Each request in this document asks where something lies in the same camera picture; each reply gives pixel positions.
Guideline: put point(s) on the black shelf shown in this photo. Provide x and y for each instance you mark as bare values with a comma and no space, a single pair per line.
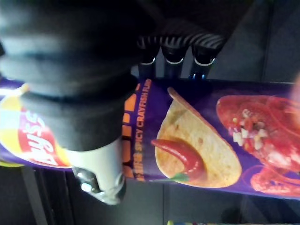
58,199

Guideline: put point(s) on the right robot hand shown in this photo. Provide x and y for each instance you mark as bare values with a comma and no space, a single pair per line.
70,70

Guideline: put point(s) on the purple chips can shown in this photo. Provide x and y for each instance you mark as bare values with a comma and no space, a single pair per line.
199,140

